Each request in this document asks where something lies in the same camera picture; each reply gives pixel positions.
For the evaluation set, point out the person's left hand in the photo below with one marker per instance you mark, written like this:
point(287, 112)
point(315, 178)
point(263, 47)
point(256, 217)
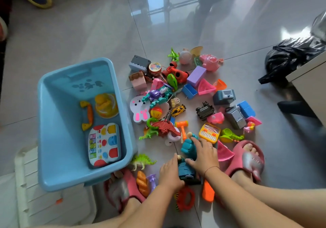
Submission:
point(170, 174)

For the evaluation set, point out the person's right hand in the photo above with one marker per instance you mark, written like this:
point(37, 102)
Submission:
point(205, 156)

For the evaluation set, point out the teal toy truck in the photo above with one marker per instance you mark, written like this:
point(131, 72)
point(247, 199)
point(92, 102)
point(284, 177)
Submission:
point(187, 174)

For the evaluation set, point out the teal toy creature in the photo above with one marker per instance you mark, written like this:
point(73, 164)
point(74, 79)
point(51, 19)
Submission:
point(189, 147)

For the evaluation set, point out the yellow toy phone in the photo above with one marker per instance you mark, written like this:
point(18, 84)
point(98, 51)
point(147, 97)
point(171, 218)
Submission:
point(209, 133)

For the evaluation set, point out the orange toy bread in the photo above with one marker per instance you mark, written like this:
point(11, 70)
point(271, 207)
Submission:
point(142, 184)

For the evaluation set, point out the lime green toy scoop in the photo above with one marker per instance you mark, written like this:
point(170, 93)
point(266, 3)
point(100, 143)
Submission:
point(226, 135)

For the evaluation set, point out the lime green toy dinosaur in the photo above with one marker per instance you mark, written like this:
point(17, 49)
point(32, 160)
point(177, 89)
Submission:
point(142, 161)

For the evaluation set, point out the orange toy piece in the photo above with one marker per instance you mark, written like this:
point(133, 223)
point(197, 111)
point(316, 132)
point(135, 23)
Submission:
point(208, 192)

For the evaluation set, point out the black toy vehicle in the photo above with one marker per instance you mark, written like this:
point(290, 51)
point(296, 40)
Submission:
point(205, 111)

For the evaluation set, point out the red toy plane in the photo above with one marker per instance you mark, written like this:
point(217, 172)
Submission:
point(165, 128)

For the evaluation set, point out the grey toy refrigerator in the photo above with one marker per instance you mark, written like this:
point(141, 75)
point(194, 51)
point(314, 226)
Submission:
point(235, 118)

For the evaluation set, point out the yellow toy race car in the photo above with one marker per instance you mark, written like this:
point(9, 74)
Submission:
point(178, 110)

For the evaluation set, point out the small pink yellow toy figure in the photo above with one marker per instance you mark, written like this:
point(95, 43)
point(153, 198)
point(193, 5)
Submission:
point(250, 127)

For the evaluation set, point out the blue-grey toy appliance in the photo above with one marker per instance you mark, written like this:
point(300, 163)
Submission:
point(224, 97)

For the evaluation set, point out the blue toy block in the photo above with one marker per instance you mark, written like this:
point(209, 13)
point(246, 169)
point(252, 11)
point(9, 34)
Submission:
point(246, 109)

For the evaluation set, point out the red white toy tablet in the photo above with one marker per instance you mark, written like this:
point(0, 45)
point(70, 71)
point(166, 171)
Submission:
point(104, 143)

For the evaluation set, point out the white bunny toy board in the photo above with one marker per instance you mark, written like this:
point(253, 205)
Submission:
point(138, 108)

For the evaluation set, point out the teal purple toy robot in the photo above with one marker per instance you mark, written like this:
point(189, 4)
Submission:
point(158, 95)

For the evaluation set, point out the purple foam block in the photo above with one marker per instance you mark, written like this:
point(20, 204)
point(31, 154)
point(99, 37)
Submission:
point(196, 76)

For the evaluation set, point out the green oval toy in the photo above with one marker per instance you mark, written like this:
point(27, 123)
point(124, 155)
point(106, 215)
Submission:
point(172, 81)

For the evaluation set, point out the red toy camera robot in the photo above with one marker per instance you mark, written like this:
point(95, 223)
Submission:
point(179, 76)

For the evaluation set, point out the pink house-shaped toy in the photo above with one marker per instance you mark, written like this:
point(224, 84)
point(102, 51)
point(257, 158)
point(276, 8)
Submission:
point(156, 84)

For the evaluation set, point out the pink pig toy pot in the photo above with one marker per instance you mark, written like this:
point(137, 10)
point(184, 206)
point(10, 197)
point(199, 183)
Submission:
point(210, 62)

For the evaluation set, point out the yellow duck toy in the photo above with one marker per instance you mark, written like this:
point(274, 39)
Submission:
point(105, 105)

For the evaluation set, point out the small green toy piece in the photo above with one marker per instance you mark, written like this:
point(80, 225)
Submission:
point(198, 62)

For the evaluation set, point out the round colourful toy drum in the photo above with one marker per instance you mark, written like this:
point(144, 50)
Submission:
point(154, 68)

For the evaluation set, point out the round pink pig toy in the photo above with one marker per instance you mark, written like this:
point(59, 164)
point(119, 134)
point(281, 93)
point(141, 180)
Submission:
point(185, 57)

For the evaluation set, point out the green toy airplane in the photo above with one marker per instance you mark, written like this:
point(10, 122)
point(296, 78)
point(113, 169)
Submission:
point(173, 56)

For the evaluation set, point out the blue plastic storage bin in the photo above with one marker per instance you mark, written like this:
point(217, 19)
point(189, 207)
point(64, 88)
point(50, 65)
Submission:
point(63, 133)

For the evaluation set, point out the grey toothed toy block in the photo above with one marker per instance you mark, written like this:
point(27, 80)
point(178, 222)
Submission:
point(138, 62)

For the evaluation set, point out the white plastic lid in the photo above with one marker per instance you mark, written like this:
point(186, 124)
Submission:
point(51, 210)

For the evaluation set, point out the person's left forearm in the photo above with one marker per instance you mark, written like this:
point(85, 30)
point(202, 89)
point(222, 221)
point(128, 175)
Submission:
point(152, 210)

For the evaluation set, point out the pink right slipper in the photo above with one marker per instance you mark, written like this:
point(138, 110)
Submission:
point(236, 156)

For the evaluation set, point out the pink slipper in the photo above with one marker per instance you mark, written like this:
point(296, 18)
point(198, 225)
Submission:
point(236, 156)
point(135, 187)

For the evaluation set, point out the pink left slipper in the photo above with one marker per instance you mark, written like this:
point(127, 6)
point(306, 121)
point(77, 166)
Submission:
point(135, 187)

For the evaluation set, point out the black furniture foot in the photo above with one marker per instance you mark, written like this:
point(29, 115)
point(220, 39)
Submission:
point(295, 107)

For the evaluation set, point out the beige cabinet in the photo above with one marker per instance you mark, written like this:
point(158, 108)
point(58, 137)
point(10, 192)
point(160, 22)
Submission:
point(310, 88)

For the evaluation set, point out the black plastic bag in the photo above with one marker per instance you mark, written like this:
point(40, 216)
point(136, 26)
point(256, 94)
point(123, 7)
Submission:
point(287, 54)

